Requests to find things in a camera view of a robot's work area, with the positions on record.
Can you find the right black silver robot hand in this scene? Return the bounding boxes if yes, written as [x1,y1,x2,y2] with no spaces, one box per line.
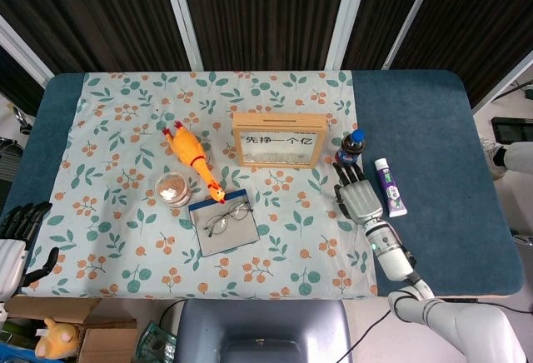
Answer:
[331,162,384,226]

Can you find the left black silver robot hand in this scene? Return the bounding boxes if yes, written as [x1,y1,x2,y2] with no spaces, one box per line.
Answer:
[0,201,60,301]

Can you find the purple white toothpaste tube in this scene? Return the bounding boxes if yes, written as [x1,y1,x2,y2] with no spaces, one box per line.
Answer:
[373,157,408,219]

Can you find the small cola bottle blue cap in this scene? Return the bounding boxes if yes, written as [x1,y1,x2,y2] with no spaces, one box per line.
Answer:
[335,128,367,169]

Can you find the yellow plush toy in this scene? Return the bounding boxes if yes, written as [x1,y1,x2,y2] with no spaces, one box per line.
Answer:
[34,317,82,360]

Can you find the blue felt table cover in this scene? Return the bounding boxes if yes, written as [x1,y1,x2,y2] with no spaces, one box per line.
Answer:
[0,69,525,297]

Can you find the floral fruit print tablecloth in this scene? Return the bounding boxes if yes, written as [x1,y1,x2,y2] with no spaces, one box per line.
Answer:
[18,70,379,301]

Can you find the brown cardboard box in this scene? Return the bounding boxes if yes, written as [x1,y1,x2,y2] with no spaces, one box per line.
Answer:
[3,298,138,363]

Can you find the grey notebook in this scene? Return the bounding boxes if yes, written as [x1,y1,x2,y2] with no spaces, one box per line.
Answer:
[187,189,261,258]

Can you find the white sneaker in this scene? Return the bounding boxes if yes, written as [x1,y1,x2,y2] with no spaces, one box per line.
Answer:
[478,136,507,181]

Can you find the grey chair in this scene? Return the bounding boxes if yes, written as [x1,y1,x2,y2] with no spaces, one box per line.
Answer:
[177,298,354,363]

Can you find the white trouser leg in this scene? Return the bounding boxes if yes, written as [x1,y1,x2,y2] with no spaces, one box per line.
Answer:
[501,141,533,172]

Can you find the green clear plastic package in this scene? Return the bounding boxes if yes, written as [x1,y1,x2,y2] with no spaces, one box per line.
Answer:
[135,321,178,363]

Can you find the black tray on floor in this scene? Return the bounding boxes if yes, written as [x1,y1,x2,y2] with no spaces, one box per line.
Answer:
[491,116,533,143]

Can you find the clear round plastic jar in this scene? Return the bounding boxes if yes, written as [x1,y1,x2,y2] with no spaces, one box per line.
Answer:
[154,172,191,209]

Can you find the yellow rubber chicken toy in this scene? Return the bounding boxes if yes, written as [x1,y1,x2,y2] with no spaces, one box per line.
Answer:
[162,120,227,205]

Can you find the thin metal frame eyeglasses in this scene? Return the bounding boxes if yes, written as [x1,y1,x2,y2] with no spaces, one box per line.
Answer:
[203,203,255,238]

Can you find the wooden frame coin box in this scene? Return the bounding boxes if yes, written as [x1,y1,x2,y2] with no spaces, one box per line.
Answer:
[232,112,328,170]

